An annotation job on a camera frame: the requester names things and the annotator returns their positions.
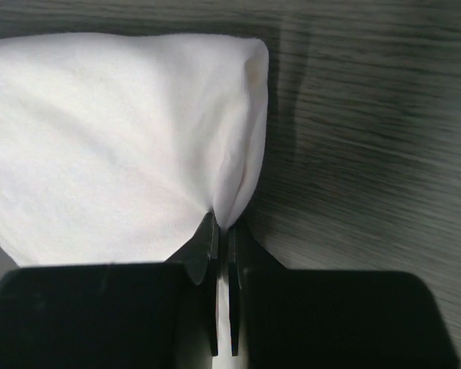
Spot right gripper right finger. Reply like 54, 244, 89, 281
228, 221, 460, 368

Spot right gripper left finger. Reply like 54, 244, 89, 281
0, 214, 219, 368

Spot white Coca-Cola t-shirt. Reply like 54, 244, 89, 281
0, 33, 270, 369

